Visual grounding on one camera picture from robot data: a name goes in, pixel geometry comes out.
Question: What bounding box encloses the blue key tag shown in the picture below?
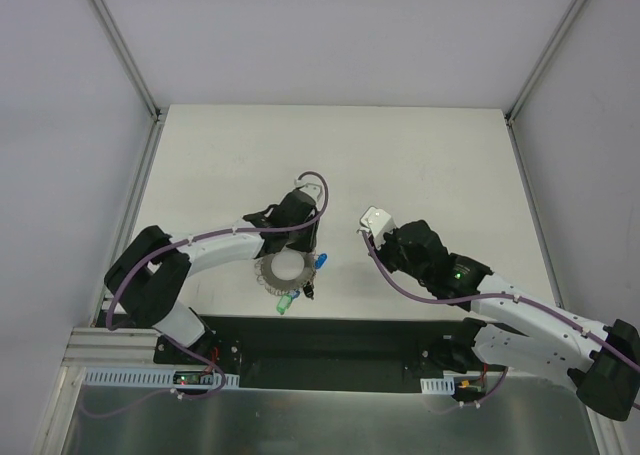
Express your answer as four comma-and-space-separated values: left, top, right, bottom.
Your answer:
314, 253, 328, 270

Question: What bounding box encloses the metal key organizer ring disc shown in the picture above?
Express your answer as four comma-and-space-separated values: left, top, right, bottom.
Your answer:
254, 249, 316, 296

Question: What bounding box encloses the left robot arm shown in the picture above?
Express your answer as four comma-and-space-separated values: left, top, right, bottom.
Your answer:
104, 183, 323, 364

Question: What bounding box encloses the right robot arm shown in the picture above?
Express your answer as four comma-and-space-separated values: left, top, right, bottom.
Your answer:
363, 220, 639, 421

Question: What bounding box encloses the black key tag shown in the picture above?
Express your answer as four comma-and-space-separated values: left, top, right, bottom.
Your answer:
303, 282, 315, 300

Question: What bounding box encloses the green key tag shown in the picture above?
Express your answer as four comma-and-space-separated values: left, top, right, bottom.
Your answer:
276, 295, 293, 315

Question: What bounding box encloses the front aluminium extrusion left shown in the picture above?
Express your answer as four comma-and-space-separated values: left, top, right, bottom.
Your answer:
62, 327, 159, 366

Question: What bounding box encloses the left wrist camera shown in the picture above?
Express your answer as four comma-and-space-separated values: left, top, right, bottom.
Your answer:
294, 179, 324, 205

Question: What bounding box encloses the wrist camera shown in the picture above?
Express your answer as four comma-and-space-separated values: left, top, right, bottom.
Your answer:
358, 206, 396, 249
294, 179, 324, 205

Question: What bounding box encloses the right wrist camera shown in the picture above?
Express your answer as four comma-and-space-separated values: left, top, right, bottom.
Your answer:
358, 206, 396, 249

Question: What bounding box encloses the right white cable duct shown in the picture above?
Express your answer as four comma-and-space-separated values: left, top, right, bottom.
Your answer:
420, 375, 456, 396

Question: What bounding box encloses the white cable duct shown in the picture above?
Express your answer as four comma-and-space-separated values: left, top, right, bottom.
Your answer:
84, 367, 240, 390
420, 375, 456, 396

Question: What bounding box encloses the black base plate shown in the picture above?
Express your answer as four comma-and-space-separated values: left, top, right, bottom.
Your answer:
149, 312, 574, 401

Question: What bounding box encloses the left white cable duct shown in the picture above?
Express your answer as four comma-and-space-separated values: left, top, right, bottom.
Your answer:
84, 367, 240, 390

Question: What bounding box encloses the left aluminium frame rail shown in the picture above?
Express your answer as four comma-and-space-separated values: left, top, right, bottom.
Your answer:
87, 0, 166, 325

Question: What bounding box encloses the aluminium frame rail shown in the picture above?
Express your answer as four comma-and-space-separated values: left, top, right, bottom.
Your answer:
505, 0, 592, 308
87, 0, 166, 325

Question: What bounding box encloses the right aluminium frame rail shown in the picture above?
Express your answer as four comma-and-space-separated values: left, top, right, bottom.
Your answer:
505, 0, 592, 308

